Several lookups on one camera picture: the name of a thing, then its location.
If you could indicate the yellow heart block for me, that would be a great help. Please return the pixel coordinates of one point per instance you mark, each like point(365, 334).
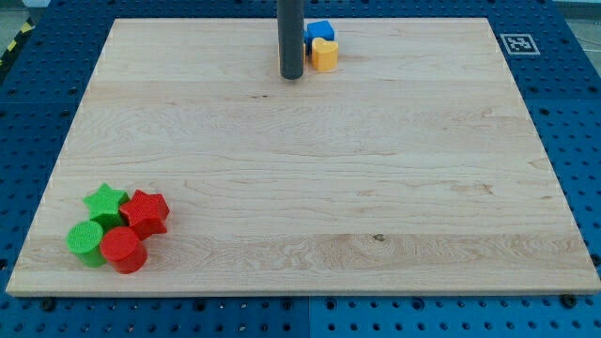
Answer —
point(324, 54)

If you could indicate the wooden board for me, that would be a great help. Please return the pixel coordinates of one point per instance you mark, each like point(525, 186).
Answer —
point(412, 169)

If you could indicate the blue cube block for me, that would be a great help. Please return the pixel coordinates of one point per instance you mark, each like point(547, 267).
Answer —
point(320, 29)

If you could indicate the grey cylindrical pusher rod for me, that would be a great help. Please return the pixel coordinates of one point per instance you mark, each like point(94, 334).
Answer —
point(290, 21)

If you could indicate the red star block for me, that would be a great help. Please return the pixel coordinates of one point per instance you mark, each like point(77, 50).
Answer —
point(146, 214)

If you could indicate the red cylinder block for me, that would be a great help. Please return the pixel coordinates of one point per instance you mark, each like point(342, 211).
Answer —
point(123, 250)

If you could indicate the green star block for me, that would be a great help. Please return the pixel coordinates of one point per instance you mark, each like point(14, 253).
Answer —
point(103, 206)

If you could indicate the green cylinder block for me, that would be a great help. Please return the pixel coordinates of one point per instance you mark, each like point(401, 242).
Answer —
point(83, 240)

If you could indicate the white fiducial marker tag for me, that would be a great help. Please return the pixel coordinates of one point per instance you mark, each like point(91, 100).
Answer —
point(519, 44)

